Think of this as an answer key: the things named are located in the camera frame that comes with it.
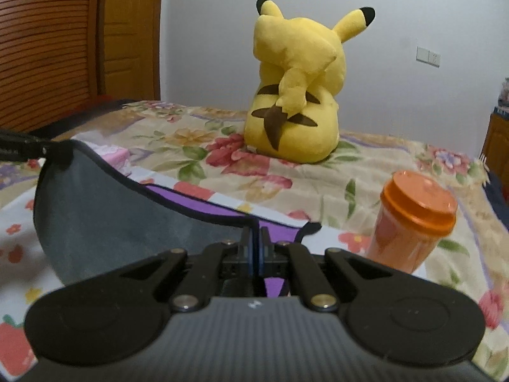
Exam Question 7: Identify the orange plastic cup with lid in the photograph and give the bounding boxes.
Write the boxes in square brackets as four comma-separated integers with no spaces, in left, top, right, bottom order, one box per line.
[363,169,459,276]

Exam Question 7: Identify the yellow plush toy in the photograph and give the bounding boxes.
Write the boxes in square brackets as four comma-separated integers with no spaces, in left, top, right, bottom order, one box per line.
[243,0,377,165]

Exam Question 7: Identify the items on cabinet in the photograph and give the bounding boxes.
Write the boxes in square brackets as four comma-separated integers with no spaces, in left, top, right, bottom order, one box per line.
[493,77,509,118]

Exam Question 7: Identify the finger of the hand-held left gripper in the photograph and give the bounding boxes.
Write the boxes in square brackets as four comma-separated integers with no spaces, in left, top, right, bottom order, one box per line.
[0,129,74,165]

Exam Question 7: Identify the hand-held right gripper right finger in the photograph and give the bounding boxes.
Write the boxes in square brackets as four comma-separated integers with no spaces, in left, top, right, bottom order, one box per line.
[259,226,394,313]

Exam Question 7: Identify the grey towel with purple side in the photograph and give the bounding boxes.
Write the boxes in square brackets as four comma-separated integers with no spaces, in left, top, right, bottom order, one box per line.
[33,138,323,300]

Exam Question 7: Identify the wooden door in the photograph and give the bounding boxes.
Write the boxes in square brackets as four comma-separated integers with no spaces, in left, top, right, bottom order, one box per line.
[99,0,165,103]

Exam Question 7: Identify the wooden slatted headboard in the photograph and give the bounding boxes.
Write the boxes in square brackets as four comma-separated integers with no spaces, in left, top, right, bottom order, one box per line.
[0,0,105,133]

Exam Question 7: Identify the dark cloth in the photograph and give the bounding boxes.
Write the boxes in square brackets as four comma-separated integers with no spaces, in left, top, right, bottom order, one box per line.
[483,170,509,233]

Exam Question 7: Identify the floral bedsheet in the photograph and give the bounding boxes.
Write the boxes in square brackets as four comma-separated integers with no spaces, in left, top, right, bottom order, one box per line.
[0,99,509,382]

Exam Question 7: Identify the white wall switch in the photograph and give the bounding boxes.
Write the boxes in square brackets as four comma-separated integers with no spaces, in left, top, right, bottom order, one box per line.
[416,46,442,68]

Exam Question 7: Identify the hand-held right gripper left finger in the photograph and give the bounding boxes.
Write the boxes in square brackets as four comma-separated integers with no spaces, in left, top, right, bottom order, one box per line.
[118,226,254,313]

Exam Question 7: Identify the wooden cabinet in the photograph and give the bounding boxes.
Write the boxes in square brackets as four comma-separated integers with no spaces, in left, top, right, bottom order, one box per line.
[479,113,509,186]

